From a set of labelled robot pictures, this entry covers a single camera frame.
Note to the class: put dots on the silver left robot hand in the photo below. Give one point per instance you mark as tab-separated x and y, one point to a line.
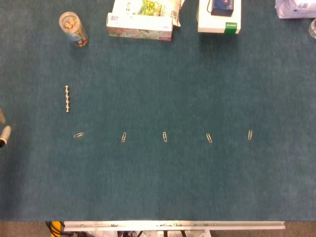
6	132

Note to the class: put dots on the silver magnetic bead rod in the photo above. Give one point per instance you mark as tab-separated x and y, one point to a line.
67	98

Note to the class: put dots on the paperclip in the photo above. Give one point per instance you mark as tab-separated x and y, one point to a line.
165	136
250	135
123	137
78	135
209	138

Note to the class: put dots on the clear plastic jar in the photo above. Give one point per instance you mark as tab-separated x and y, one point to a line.
71	27

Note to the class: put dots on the teal felt table mat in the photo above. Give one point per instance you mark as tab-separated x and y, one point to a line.
158	172

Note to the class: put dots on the floral tissue box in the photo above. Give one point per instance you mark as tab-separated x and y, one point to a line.
140	26

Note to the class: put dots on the white wet wipes pack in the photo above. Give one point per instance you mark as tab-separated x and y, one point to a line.
150	7

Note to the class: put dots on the white box green label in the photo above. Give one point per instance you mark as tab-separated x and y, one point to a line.
218	23

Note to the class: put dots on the dark blue small box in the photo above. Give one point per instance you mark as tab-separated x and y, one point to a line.
222	6

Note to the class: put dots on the white bag blue print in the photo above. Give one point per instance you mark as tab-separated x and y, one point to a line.
293	8

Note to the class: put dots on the clear water bottle green label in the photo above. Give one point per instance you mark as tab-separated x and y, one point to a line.
313	28

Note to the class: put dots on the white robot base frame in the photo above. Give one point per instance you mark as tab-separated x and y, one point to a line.
158	233

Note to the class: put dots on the aluminium rail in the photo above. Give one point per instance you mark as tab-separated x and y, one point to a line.
172	225

